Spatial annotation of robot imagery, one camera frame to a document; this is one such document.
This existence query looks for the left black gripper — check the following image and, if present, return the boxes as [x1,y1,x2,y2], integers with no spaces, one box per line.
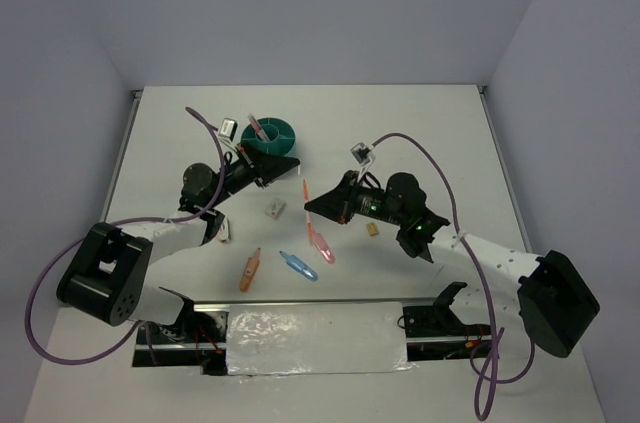
[208,141,299,208]

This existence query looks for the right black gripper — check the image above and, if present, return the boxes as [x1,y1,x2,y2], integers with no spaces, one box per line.
[306,170,406,226]

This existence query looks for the orange slim pen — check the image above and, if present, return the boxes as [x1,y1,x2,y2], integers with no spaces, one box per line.
[302,179,316,239]

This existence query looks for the red slim pen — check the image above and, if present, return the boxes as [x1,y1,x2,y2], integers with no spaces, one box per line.
[248,114,262,134]

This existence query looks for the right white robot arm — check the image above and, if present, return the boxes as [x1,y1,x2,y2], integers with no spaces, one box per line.
[304,171,600,358]

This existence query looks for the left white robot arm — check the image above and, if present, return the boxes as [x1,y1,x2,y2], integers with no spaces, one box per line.
[56,144,300,342]

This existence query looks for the teal round desk organizer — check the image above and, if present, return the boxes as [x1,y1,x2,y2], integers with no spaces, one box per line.
[241,117,296,157]

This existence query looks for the small brown eraser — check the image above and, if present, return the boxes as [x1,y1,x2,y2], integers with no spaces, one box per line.
[366,223,379,236]

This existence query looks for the pink highlighter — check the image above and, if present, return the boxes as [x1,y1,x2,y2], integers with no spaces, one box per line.
[311,232,335,264]

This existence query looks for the blue highlighter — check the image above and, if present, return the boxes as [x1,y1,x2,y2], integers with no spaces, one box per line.
[279,251,318,282]

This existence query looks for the orange highlighter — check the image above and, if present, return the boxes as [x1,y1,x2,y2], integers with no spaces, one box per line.
[239,248,261,292]

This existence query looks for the silver foil sheet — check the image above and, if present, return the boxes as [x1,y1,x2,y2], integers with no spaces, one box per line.
[226,302,412,376]

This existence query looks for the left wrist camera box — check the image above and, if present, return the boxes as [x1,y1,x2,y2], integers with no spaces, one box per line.
[217,118,238,146]

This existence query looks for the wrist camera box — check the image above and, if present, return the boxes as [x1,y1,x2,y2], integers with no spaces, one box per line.
[350,142,375,180]
[217,118,238,146]

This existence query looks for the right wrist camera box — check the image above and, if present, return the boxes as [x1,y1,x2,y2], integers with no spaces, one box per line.
[350,142,375,180]

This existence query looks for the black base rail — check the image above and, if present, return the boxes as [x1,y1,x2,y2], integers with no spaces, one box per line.
[132,297,492,377]

